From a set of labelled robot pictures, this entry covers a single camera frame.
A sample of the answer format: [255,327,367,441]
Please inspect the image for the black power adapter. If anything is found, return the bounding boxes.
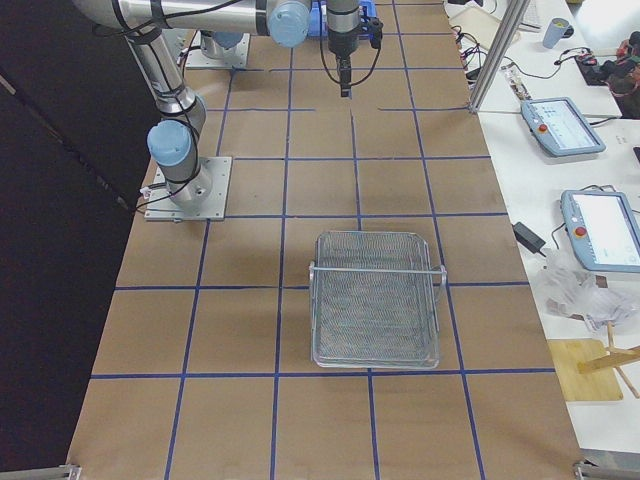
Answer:
[512,222,546,254]

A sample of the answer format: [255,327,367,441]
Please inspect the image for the blue plastic tray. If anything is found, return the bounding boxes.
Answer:
[307,0,377,37]

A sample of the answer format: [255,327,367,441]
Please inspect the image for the far teach pendant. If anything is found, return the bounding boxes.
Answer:
[520,97,606,157]

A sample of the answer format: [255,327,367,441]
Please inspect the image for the wooden board with stand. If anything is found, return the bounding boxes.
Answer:
[547,322,639,402]

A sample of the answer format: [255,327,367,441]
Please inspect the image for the near teach pendant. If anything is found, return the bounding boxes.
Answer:
[560,190,639,273]

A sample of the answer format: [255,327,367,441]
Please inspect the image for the aluminium frame post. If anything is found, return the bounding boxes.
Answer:
[469,0,529,113]

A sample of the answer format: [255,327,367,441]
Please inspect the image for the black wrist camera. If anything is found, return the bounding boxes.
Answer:
[359,15,384,50]

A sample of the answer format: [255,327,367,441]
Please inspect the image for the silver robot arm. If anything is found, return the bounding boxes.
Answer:
[74,1,314,211]

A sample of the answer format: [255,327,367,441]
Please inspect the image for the wire mesh shelf basket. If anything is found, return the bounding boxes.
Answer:
[309,231,447,370]

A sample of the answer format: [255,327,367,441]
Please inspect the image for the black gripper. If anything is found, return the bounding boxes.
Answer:
[328,28,358,97]

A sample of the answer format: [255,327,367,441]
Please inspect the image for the light blue cup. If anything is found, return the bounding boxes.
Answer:
[542,17,573,49]

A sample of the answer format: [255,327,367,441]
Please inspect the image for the teach pendant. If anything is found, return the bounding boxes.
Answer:
[520,97,606,157]
[560,190,639,273]

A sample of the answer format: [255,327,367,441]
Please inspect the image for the crumpled plastic bag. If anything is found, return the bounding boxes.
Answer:
[533,248,639,332]

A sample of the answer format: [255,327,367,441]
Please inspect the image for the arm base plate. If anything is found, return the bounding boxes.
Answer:
[186,31,250,70]
[143,157,232,222]

